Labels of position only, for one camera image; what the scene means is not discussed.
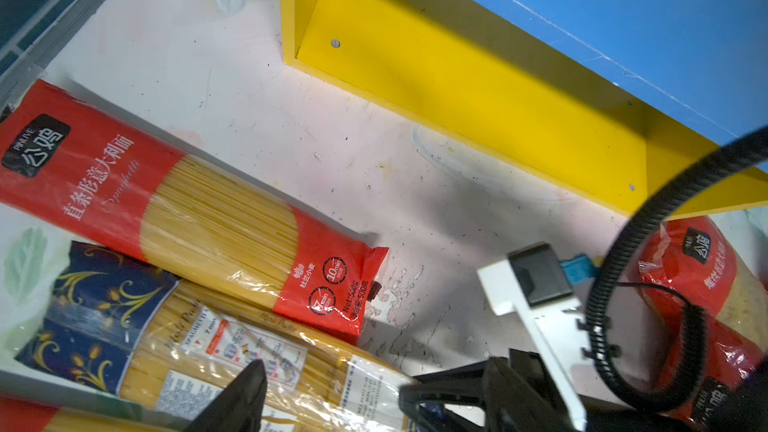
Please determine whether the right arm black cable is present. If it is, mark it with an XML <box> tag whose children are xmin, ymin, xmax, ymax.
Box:
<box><xmin>584</xmin><ymin>125</ymin><xmax>768</xmax><ymax>414</ymax></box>

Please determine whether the red spaghetti bag upper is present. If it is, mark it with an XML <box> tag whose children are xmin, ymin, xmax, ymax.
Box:
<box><xmin>1</xmin><ymin>81</ymin><xmax>388</xmax><ymax>344</ymax></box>

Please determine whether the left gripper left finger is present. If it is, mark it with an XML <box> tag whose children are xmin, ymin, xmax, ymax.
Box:
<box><xmin>184</xmin><ymin>360</ymin><xmax>268</xmax><ymax>432</ymax></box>

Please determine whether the red macaroni bag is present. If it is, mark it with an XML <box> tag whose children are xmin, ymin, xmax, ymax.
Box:
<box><xmin>665</xmin><ymin>317</ymin><xmax>767</xmax><ymax>431</ymax></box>
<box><xmin>638</xmin><ymin>216</ymin><xmax>767</xmax><ymax>352</ymax></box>

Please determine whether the yellow shelf with coloured boards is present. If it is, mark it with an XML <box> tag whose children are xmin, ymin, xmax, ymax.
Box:
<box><xmin>281</xmin><ymin>0</ymin><xmax>767</xmax><ymax>215</ymax></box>

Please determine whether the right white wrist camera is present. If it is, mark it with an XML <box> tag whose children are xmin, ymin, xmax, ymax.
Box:
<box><xmin>477</xmin><ymin>243</ymin><xmax>597</xmax><ymax>431</ymax></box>

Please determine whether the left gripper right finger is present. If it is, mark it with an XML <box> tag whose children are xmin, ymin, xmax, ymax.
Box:
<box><xmin>482</xmin><ymin>356</ymin><xmax>570</xmax><ymax>431</ymax></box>

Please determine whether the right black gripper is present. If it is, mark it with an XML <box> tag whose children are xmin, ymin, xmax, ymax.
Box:
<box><xmin>398</xmin><ymin>347</ymin><xmax>768</xmax><ymax>432</ymax></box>

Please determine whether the red macaroni bag lower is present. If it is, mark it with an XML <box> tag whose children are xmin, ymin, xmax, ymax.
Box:
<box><xmin>665</xmin><ymin>317</ymin><xmax>767</xmax><ymax>431</ymax></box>

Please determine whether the blue spaghetti bag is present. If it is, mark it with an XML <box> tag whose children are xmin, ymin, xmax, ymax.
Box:
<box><xmin>15</xmin><ymin>242</ymin><xmax>415</xmax><ymax>431</ymax></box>

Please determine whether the red macaroni bag upper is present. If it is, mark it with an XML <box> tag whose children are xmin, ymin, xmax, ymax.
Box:
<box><xmin>638</xmin><ymin>216</ymin><xmax>767</xmax><ymax>352</ymax></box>

